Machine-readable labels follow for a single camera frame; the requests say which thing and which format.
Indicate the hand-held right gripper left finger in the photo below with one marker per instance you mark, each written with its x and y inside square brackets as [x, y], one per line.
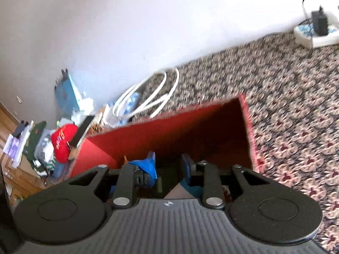
[151, 157]

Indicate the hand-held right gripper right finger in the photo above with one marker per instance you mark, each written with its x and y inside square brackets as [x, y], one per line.
[186, 165]

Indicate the red cardboard box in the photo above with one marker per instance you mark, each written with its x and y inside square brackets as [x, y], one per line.
[185, 127]

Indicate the wooden cabinet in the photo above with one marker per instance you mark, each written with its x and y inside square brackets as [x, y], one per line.
[16, 180]

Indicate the blue patterned plastic bag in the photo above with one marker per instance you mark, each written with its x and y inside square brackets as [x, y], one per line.
[133, 98]

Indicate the purple and white papers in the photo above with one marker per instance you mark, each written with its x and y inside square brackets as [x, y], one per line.
[13, 148]

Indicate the flat black slab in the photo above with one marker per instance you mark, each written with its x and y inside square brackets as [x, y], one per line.
[83, 131]

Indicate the white plastic bag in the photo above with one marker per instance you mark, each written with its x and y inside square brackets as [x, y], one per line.
[86, 104]

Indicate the dark green cloth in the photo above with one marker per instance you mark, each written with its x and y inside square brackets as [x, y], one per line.
[34, 137]

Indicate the blue gift bag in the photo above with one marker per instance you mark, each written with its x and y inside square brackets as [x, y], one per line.
[67, 92]

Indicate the floral patterned tablecloth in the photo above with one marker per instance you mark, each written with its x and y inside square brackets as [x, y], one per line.
[291, 98]

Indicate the white power strip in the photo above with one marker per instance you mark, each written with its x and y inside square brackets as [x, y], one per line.
[325, 41]

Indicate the black power adapter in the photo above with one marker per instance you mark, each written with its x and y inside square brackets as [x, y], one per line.
[320, 22]

